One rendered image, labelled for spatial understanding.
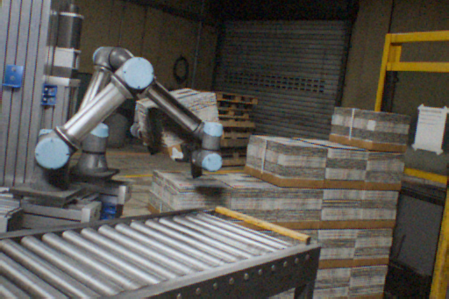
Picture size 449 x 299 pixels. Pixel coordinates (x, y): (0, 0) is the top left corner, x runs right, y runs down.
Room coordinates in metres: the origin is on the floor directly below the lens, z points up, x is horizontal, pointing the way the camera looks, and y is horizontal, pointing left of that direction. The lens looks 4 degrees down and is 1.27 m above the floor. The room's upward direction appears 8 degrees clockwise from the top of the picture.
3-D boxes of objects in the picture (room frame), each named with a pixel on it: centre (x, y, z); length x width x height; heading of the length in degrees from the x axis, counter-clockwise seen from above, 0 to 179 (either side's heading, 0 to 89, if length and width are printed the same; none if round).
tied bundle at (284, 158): (2.77, -0.36, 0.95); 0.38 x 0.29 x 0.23; 29
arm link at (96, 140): (2.42, 0.63, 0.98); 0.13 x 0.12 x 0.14; 53
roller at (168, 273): (1.38, 0.22, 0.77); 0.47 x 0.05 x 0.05; 49
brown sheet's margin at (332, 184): (2.90, -0.62, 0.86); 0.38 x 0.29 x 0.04; 30
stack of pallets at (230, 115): (9.53, 0.16, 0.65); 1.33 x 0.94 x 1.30; 143
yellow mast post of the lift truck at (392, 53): (3.54, -1.11, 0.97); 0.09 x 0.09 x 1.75; 28
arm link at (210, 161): (1.98, 0.05, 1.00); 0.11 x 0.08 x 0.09; 27
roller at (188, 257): (1.48, 0.14, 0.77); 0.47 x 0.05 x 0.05; 49
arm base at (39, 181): (1.92, 0.66, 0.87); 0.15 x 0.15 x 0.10
